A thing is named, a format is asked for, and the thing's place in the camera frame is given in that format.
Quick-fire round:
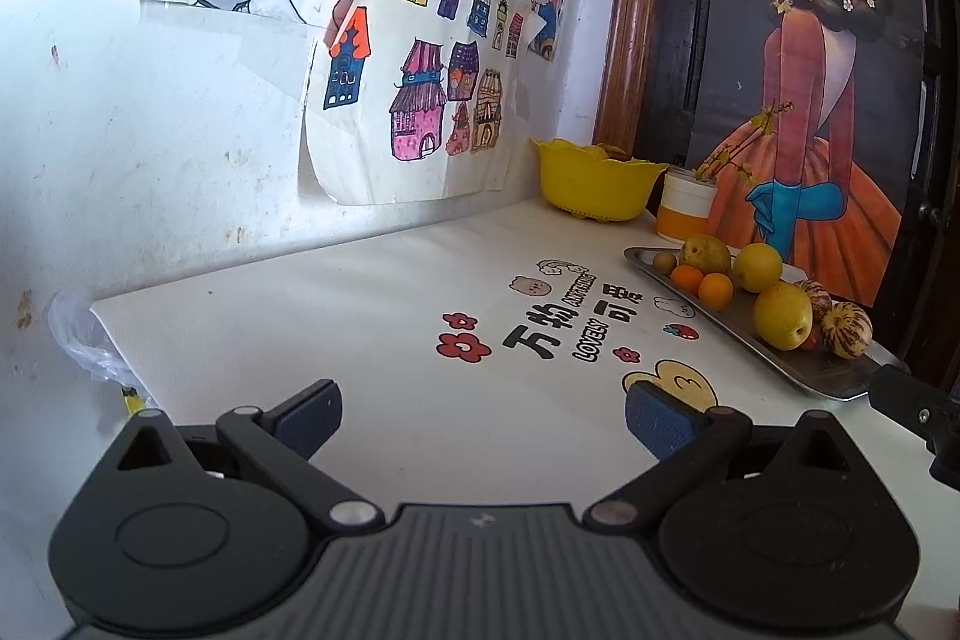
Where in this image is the yellow plastic bowl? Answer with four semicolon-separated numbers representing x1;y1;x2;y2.
530;137;670;223

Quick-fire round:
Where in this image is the brownish green pear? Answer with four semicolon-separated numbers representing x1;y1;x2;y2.
679;233;732;275

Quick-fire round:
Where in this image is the white and orange cup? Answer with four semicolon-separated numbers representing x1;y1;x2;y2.
656;166;717;244

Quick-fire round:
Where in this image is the clear plastic bag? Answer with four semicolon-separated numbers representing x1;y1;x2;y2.
46;291;143;397

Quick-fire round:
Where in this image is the wall poster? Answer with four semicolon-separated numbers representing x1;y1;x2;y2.
694;0;927;304

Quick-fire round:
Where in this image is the white printed table mat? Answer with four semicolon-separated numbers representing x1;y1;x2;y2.
90;197;912;513

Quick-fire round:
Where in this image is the striped pepino melon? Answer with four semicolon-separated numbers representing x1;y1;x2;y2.
820;302;875;361
793;278;833;320

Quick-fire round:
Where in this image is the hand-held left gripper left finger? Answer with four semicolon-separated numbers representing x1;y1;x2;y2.
112;377;387;532

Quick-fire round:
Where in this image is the metal tray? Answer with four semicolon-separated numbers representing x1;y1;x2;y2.
624;245;897;402

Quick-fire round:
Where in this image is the round yellow fruit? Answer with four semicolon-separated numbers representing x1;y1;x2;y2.
733;242;785;294

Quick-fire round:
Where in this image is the coloured houses drawing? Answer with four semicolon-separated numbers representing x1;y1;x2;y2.
300;0;556;206

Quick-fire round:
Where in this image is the large yellow-green pear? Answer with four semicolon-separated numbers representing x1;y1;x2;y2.
752;282;815;352

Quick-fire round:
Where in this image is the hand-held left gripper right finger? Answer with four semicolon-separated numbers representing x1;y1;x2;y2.
581;381;852;532

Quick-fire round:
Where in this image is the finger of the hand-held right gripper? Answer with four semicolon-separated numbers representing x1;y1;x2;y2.
868;364;960;446
928;441;960;491

